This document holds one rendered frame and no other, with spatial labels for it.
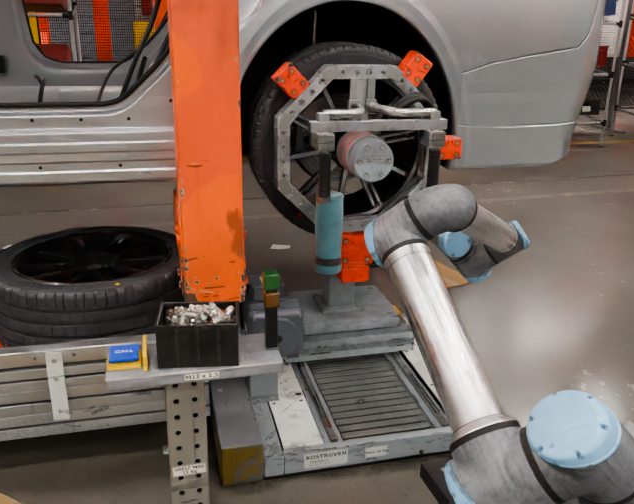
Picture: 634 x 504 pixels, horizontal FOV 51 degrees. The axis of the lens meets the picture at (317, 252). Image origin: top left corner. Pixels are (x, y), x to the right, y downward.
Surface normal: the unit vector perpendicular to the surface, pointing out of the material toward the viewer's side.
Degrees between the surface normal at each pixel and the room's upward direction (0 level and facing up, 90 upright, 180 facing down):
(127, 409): 90
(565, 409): 39
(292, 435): 0
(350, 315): 0
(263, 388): 90
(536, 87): 90
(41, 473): 0
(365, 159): 90
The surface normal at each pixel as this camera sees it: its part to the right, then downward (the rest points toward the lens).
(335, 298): 0.24, 0.33
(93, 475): 0.02, -0.94
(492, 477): -0.57, -0.29
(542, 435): -0.56, -0.66
